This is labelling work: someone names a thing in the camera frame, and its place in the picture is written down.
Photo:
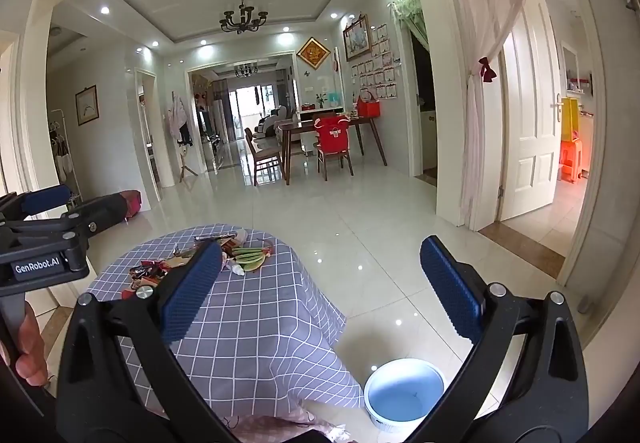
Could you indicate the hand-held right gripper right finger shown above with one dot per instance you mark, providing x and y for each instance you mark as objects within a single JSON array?
[{"x": 452, "y": 293}]

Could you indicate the small framed wall picture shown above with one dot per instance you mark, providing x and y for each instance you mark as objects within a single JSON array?
[{"x": 87, "y": 105}]

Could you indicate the hanging pink white jacket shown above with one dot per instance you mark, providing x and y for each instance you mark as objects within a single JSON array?
[{"x": 176, "y": 118}]

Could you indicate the teal container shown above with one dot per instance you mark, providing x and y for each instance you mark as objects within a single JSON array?
[{"x": 335, "y": 99}]

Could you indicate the orange plastic stool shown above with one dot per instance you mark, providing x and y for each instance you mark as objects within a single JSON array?
[{"x": 570, "y": 158}]

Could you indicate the grey massage chair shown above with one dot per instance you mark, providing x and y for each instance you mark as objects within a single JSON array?
[{"x": 272, "y": 123}]

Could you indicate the red gold diamond wall decoration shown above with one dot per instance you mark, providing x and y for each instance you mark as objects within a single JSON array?
[{"x": 312, "y": 53}]

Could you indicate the red green snack wrapper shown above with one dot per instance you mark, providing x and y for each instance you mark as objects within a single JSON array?
[{"x": 147, "y": 269}]

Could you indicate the pink printed cloth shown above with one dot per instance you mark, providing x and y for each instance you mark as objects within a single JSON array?
[{"x": 280, "y": 425}]

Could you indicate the small black chandelier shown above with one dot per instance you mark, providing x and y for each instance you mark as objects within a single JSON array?
[{"x": 246, "y": 70}]

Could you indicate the pink lace door curtain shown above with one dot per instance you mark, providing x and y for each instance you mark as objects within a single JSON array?
[{"x": 480, "y": 123}]

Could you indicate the wooden dining chair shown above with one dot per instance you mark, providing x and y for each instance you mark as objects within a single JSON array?
[{"x": 265, "y": 155}]

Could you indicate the wooden tripod stand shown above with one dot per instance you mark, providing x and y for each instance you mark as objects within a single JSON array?
[{"x": 187, "y": 168}]

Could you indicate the green curtain valance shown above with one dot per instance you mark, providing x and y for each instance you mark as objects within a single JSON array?
[{"x": 410, "y": 13}]

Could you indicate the large black chandelier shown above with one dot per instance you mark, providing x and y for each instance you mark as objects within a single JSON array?
[{"x": 243, "y": 18}]

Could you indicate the white panelled door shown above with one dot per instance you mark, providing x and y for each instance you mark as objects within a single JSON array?
[{"x": 530, "y": 123}]

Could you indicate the person's left hand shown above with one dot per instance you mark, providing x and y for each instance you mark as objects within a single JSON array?
[{"x": 35, "y": 358}]

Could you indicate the white tissue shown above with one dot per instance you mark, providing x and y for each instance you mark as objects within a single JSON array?
[{"x": 240, "y": 236}]

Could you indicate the white round plastic basin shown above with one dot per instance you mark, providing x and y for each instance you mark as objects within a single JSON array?
[{"x": 400, "y": 393}]

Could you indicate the green plush toy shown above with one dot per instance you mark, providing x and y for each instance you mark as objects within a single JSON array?
[{"x": 250, "y": 257}]

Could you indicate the dark wooden dining table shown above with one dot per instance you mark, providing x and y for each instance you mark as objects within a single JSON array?
[{"x": 300, "y": 125}]

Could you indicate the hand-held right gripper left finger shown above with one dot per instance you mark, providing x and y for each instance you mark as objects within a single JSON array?
[{"x": 192, "y": 293}]

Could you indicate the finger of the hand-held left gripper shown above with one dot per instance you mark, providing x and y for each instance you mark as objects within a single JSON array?
[
  {"x": 45, "y": 199},
  {"x": 100, "y": 215}
]

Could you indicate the red shirt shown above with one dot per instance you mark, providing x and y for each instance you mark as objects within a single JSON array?
[{"x": 332, "y": 138}]

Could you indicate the large framed painting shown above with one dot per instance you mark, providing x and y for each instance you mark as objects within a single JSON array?
[{"x": 356, "y": 38}]

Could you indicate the group of wall certificates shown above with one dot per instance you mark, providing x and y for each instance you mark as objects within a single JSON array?
[{"x": 375, "y": 73}]

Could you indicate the grey door stopper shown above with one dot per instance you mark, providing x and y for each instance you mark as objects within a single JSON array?
[{"x": 583, "y": 305}]

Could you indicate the dark red bow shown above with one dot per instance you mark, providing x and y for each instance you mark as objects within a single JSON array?
[{"x": 487, "y": 69}]

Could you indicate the white clothes rack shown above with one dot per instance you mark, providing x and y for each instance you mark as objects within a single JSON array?
[{"x": 62, "y": 158}]

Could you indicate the yellow board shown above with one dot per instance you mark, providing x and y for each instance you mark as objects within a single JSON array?
[{"x": 570, "y": 120}]

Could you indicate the wooden chair with shirt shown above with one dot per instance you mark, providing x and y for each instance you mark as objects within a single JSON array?
[{"x": 345, "y": 158}]

